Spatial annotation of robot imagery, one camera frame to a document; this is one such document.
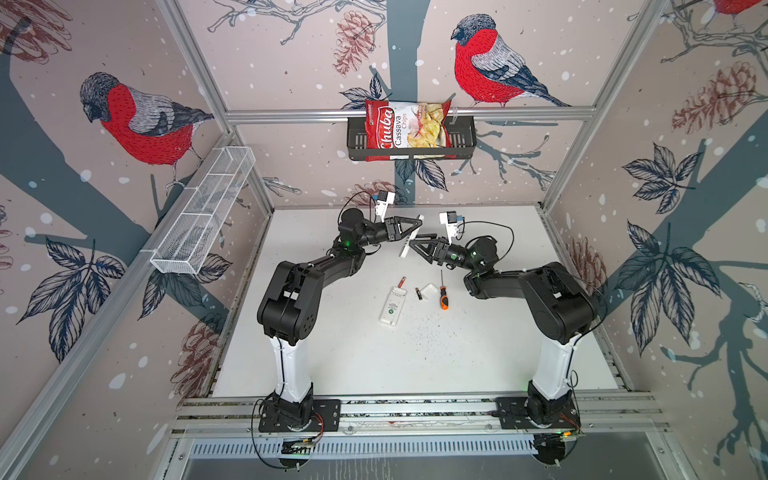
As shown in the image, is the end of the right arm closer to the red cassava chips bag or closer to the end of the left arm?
the end of the left arm

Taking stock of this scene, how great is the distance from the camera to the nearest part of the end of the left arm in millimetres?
731

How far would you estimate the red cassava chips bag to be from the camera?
34.4 inches

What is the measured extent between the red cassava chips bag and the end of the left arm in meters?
0.24

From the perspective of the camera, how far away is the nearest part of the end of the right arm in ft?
2.39

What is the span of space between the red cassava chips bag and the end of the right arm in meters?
0.28

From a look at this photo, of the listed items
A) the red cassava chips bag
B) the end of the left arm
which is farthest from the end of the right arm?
the red cassava chips bag
